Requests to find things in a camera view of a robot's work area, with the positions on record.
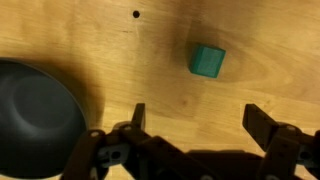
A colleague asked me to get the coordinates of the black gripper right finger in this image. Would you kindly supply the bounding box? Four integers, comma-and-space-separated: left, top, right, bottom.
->
242, 103, 320, 180

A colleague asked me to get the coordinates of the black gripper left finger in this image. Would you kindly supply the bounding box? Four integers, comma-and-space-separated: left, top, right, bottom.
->
59, 103, 214, 180

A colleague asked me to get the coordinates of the green block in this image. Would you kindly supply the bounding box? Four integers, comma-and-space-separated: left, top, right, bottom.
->
188, 44, 227, 79

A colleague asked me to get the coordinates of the black round bowl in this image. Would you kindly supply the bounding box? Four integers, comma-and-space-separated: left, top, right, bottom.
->
0, 57, 88, 179

